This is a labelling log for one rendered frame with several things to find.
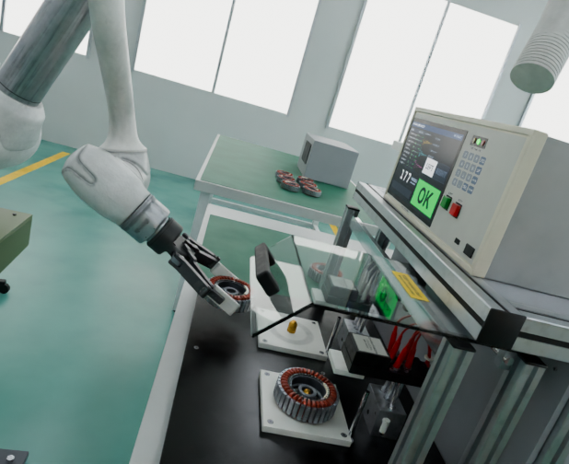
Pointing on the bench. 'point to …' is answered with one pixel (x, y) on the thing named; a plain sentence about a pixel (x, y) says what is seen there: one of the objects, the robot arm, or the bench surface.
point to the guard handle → (263, 260)
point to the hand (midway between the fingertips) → (229, 292)
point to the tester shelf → (488, 295)
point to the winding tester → (514, 206)
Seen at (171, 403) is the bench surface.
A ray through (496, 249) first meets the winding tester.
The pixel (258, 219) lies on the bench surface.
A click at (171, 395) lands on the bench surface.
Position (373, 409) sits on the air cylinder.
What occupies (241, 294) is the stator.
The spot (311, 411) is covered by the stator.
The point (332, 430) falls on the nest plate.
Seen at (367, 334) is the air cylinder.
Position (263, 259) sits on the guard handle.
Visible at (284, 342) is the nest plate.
